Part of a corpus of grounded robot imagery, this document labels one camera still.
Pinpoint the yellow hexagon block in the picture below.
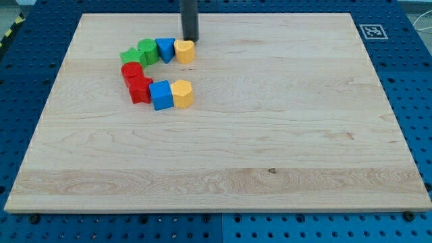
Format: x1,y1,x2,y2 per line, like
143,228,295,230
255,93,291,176
171,80,194,108

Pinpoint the blue cube block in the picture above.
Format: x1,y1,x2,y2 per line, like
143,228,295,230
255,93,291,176
149,80,174,111

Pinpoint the light wooden board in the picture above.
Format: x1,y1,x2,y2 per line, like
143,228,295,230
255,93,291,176
5,13,431,213

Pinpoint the yellow heart block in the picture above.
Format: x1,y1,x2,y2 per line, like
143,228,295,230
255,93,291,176
173,39,195,64

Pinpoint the red star block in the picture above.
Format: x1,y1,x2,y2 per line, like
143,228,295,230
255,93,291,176
128,76,153,104

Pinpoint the blue triangle block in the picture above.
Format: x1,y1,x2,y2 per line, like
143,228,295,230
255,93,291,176
155,38,175,63

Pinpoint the red cylinder block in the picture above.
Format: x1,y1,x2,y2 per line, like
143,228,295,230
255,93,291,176
121,61,144,87

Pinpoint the green cylinder block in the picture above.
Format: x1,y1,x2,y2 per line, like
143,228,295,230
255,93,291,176
137,38,159,65

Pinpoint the green star block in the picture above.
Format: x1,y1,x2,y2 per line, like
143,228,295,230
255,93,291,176
119,47,148,69

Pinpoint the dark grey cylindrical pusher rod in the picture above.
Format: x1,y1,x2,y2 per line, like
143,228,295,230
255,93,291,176
180,0,199,42

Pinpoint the white fiducial marker tag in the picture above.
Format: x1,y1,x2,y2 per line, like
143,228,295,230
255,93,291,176
360,24,388,40

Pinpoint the black bolt left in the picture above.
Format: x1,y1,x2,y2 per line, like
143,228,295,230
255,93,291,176
28,214,40,224

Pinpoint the black bolt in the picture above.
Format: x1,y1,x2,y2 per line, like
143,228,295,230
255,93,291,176
403,211,415,222
28,214,40,224

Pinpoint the black bolt right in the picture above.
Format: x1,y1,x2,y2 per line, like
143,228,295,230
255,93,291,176
403,211,415,222

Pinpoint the black yellow hazard tape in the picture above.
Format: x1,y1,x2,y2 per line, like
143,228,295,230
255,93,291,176
1,13,26,49

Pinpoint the white cable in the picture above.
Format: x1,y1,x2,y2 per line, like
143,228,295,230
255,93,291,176
412,9,432,34

